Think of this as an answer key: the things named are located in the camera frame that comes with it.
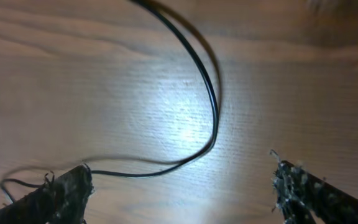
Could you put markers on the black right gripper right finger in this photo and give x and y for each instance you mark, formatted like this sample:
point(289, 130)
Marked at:
point(302, 196)

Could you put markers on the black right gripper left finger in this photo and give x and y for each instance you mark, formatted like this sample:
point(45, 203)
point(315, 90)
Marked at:
point(59, 200)

